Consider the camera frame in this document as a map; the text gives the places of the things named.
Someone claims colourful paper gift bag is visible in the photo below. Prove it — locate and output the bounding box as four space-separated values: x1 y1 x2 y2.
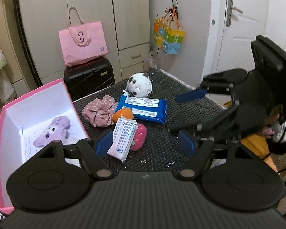
153 0 185 55

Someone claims beige wardrobe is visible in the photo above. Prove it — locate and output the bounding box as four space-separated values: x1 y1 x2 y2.
0 0 150 94

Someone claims white panda plush ball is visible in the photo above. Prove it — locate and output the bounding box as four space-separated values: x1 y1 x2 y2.
123 72 152 98

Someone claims pink floral scrunchie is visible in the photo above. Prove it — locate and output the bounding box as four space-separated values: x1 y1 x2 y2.
82 95 118 128

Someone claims black suitcase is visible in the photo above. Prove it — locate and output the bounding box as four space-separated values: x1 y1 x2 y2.
63 57 115 101

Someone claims printed paper sheet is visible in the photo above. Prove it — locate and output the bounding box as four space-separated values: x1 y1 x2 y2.
19 126 45 163

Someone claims white pink tissue pack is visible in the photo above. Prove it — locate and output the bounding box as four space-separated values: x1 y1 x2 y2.
107 117 138 162

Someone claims blue wet wipes pack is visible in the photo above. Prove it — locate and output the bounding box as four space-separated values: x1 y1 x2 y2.
116 95 167 124

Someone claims white door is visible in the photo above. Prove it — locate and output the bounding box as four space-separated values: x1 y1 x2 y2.
202 0 269 76

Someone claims pink cardboard box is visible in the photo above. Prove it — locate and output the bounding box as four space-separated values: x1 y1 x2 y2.
0 79 88 215

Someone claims purple plush toy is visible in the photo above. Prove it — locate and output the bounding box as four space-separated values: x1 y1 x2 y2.
33 116 71 147

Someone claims pink strawberry plush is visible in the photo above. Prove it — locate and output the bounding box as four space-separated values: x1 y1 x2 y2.
130 123 147 151

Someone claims orange plush ball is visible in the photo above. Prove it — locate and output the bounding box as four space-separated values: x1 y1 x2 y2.
112 108 134 123

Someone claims pink tote bag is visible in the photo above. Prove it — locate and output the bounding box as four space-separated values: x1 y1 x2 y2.
59 17 108 67

